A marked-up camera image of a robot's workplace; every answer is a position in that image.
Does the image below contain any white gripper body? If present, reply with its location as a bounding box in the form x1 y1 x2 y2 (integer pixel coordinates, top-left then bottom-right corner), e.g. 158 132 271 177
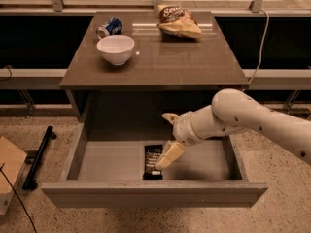
172 112 198 146

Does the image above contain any white ceramic bowl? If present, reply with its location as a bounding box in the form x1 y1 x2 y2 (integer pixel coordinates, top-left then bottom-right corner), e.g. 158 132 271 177
96 35 135 65

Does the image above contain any yellow brown chip bag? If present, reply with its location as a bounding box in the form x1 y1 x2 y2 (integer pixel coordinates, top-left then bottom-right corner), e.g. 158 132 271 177
157 5 202 39

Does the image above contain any grey counter cabinet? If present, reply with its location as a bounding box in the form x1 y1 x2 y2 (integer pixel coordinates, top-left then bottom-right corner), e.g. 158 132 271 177
60 11 248 115

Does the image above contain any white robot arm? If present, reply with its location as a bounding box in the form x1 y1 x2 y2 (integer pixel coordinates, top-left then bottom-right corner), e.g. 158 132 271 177
155 88 311 170

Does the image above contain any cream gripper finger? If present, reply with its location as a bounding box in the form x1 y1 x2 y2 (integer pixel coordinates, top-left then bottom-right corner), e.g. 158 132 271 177
155 141 185 170
161 113 179 125

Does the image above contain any black rxbar chocolate bar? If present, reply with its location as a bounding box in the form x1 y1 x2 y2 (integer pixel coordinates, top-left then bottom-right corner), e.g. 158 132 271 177
143 145 163 180

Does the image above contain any wooden box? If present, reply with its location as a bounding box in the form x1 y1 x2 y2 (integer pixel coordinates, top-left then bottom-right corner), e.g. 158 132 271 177
0 136 26 216

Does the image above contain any open grey top drawer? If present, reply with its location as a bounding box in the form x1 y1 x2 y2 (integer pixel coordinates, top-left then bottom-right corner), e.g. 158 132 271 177
41 122 268 208

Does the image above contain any white power cable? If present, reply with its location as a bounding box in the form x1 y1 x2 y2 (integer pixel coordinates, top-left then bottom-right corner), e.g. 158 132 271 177
247 8 270 85

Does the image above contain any blue soda can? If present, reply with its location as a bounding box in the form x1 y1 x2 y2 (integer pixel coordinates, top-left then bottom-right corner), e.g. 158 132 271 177
96 17 122 39

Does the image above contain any black thin cable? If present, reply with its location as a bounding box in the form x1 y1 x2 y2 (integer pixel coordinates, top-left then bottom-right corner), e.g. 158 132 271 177
0 162 38 233

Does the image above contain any black metal bar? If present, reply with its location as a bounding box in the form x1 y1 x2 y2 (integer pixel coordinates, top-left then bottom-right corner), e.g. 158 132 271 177
22 125 56 190

